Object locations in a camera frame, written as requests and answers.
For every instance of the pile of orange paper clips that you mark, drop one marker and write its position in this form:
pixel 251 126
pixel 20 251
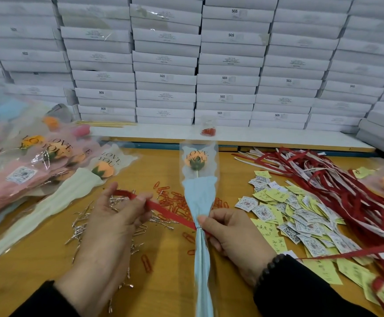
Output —
pixel 169 194

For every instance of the wall of stacked white boxes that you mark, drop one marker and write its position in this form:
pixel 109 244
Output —
pixel 179 56

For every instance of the pile of flowers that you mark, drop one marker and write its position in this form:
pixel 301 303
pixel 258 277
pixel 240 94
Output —
pixel 20 175

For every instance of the blue orange rose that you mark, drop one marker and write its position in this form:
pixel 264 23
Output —
pixel 198 194

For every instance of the person's left forearm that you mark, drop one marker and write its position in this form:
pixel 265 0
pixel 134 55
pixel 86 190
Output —
pixel 43 303

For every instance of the person's left hand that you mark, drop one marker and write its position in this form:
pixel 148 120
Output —
pixel 109 241

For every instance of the long white board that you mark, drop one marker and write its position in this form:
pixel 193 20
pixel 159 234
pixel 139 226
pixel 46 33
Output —
pixel 278 137

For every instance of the pile of yellow white tags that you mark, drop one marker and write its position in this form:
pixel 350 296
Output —
pixel 297 221

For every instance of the pile of red ribbons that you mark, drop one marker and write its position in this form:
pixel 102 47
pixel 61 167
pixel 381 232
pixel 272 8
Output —
pixel 337 181

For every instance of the cream orange rose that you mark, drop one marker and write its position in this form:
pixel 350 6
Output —
pixel 46 208

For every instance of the slanted stack of white boxes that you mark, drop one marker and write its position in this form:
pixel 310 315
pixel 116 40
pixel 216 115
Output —
pixel 383 132

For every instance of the pile of silver twist ties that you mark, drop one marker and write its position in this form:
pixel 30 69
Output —
pixel 80 227

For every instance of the person's right forearm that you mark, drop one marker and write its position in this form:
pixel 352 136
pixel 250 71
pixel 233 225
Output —
pixel 311 297

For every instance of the person's right hand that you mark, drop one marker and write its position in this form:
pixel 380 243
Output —
pixel 238 241

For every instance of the small bag of red clips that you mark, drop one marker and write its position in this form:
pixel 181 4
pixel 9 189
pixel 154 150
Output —
pixel 209 132

